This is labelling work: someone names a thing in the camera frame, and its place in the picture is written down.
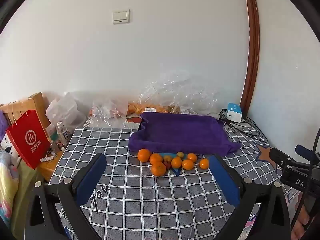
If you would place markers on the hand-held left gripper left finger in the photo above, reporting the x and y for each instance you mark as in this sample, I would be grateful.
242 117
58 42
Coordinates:
91 177

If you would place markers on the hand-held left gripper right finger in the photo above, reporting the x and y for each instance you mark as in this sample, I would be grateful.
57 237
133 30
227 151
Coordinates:
223 180

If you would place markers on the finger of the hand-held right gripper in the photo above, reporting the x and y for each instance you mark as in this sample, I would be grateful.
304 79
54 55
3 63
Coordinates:
303 151
277 153

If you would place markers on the small orange mandarin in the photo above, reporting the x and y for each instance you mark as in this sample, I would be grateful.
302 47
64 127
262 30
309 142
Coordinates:
192 157
176 162
204 163
187 164

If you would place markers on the large orange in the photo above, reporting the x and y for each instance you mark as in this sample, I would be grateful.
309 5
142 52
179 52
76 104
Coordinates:
158 168
144 155
156 158

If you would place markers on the purple towel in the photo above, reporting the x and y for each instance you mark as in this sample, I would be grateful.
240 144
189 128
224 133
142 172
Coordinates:
180 132

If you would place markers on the person's right hand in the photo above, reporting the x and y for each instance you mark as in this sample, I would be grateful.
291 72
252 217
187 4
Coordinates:
302 223

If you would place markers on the wooden side table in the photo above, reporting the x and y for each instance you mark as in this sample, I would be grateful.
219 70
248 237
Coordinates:
50 168

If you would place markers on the white tube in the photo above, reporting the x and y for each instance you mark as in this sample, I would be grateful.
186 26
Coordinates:
47 158

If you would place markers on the small clear bottle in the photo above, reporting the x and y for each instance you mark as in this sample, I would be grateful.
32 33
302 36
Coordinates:
53 147

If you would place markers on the clear water bottle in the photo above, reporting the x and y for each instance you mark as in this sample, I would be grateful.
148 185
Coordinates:
62 133

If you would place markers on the grey checked tablecloth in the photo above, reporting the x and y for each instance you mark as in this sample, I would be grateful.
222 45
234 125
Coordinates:
140 200

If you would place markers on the small red fruit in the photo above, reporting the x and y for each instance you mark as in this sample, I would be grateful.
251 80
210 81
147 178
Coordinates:
167 165

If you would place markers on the white and blue charger box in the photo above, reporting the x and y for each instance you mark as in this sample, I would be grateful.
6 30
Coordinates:
235 112

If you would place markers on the small clear plastic bag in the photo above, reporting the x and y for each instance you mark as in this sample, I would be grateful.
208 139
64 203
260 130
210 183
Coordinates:
107 110

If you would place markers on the white plastic bag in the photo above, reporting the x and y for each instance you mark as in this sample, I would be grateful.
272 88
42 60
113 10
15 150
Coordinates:
65 110

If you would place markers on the white box with red print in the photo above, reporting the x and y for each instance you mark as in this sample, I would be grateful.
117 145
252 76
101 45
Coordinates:
135 119

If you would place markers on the red paper bag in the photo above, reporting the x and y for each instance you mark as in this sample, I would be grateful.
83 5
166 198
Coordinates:
27 140

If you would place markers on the colourful blanket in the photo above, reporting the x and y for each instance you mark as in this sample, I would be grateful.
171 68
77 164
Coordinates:
7 180

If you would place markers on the white power strip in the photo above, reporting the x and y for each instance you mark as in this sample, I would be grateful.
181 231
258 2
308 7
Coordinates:
7 146

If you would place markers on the white barcode label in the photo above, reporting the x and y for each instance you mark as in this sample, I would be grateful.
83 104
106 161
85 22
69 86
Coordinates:
150 110

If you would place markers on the large clear plastic bag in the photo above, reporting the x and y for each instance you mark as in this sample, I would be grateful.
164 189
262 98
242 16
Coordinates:
180 92

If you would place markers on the brown wooden door frame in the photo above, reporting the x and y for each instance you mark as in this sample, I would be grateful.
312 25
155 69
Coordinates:
253 42

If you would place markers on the white light switch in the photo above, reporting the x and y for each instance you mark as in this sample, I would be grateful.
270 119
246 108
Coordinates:
121 16

